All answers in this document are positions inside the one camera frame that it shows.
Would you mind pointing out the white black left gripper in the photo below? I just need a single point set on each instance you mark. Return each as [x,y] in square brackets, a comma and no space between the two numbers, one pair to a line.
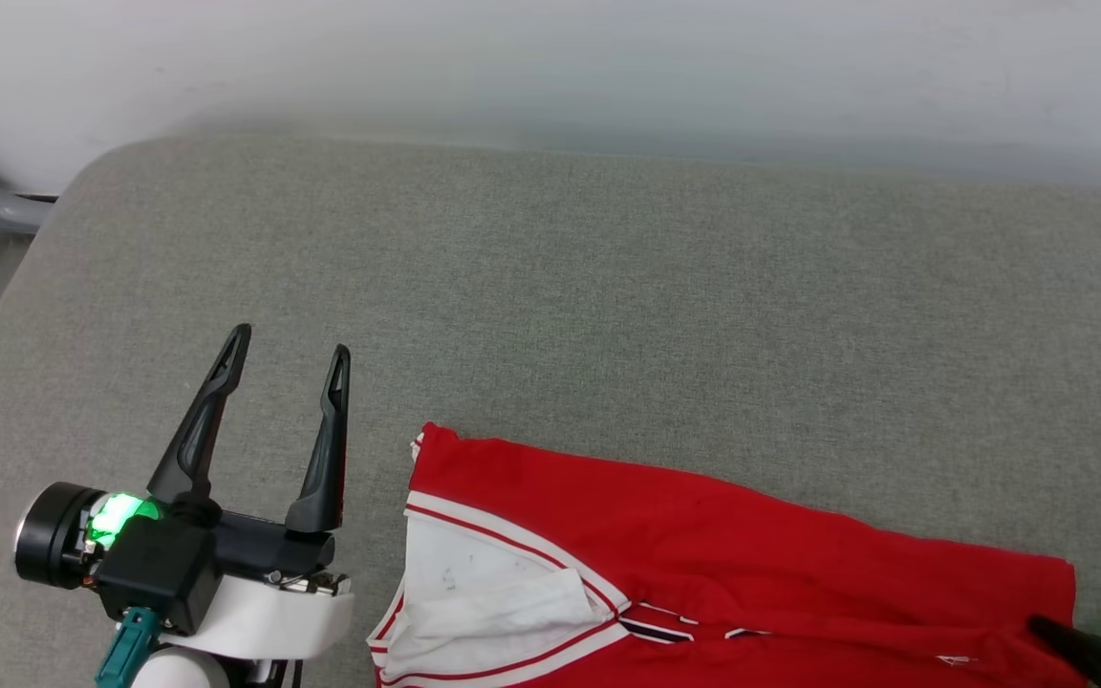
[273,612]

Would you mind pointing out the red and white sports shirt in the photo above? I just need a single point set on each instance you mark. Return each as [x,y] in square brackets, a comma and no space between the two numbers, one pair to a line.
[703,535]

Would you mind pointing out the grey fabric sofa cushion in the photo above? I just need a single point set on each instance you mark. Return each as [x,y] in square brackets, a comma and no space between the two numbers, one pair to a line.
[608,315]

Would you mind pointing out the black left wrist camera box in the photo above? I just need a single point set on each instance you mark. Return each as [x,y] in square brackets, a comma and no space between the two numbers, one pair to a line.
[159,573]

